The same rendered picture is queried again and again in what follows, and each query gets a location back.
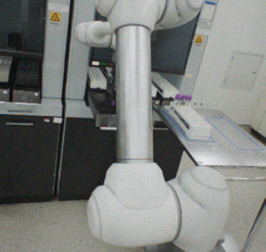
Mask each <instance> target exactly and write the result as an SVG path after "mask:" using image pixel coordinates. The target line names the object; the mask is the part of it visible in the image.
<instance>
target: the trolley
mask: <svg viewBox="0 0 266 252"><path fill-rule="evenodd" d="M192 109H193V110H194V111H195V112H196V113H197V114H198V115H200V116H201V117H202V118H203V119H204V120H205V121H206V122H207V123H208V124H209V125H210V126H211V127H212V129H211V133H210V136H209V139H208V140H201V139H190V138H189V137H188V136H187V134H186V132H185V131H184V130H183V129H182V127H181V126H180V125H179V124H178V123H177V122H176V120H175V119H174V118H173V117H172V116H171V115H170V114H169V113H168V111H169V106H165V105H152V130H153V126H154V121H155V118H156V114H157V115H158V117H159V118H160V119H161V120H162V122H163V123H164V125H165V126H166V127H167V129H168V130H169V131H170V132H171V134H172V135H173V136H174V138H175V139H176V141H178V143H179V144H180V145H181V146H182V148H183V149H184V151H185V152H186V153H187V155H188V157H189V158H190V160H192V162H193V163H194V165H195V166H206V167H209V168H212V169H266V147H265V146H263V145H262V144H261V143H260V142H259V141H257V140H256V139H255V138H253V137H252V136H251V135H250V134H249V133H247V132H246V131H245V130H244V129H243V128H241V127H240V126H239V125H238V124H237V123H235V122H234V121H233V120H232V119H231V118H229V117H228V116H227V115H226V114H224V113H223V112H222V111H221V110H217V109H202V108H192ZM224 179H225V180H226V181H266V177H224ZM265 217H266V198H265V200H264V202H263V204H262V206H261V209H260V211H259V212H258V215H257V217H256V219H255V222H254V224H253V225H252V228H251V230H250V232H249V235H248V237H247V239H246V241H245V243H244V245H243V248H242V249H240V247H239V246H238V244H237V243H236V241H235V240H234V238H233V237H232V236H231V234H230V232H229V231H228V230H227V228H226V227H225V226H224V228H223V230H222V232H221V234H223V235H224V239H225V241H224V243H222V246H223V248H224V249H225V251H226V252H249V250H250V248H251V246H252V244H253V242H254V239H255V237H256V235H257V233H258V231H259V229H260V227H261V225H262V223H263V220H264V218H265Z"/></svg>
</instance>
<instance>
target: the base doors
mask: <svg viewBox="0 0 266 252"><path fill-rule="evenodd" d="M250 127H251V128H253V129H254V130H255V131H257V132H259V133H260V134H261V135H262V136H264V137H265V138H266V85H265V88H264V91H263V93H262V96H261V98H260V100H259V103H258V106H257V108H256V111H255V113H254V116H253V119H252V121H251V124H250Z"/></svg>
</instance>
